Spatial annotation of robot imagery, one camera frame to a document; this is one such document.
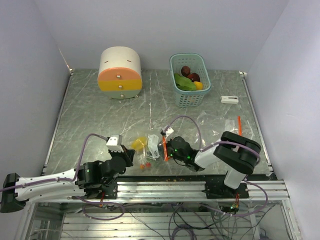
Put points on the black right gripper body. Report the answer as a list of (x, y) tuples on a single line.
[(171, 152)]

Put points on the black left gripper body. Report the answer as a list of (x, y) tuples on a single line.
[(124, 154)]

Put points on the zip bag with fruit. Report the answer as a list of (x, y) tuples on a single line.
[(155, 147)]

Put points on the zip bag with fake food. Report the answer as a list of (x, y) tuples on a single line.
[(213, 125)]

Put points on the green fake leafy vegetable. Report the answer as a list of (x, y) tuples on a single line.
[(184, 83)]

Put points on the orange fake fruit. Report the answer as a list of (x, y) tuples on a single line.
[(198, 85)]

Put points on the light blue plastic basket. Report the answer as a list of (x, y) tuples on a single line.
[(185, 97)]

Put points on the dark red fake fruit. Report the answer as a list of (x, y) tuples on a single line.
[(194, 77), (185, 71)]

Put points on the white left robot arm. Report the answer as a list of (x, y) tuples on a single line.
[(91, 179)]

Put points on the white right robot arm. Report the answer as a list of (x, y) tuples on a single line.
[(241, 154)]

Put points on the small white device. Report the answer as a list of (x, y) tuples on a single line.
[(229, 99)]

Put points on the round three-drawer cabinet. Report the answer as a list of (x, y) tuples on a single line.
[(120, 73)]

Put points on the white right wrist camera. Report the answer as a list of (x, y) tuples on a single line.
[(166, 131)]

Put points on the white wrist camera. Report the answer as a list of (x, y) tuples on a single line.
[(166, 131), (114, 143)]

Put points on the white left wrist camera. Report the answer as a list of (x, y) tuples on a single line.
[(114, 143)]

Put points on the aluminium frame rail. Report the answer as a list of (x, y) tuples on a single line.
[(191, 191)]

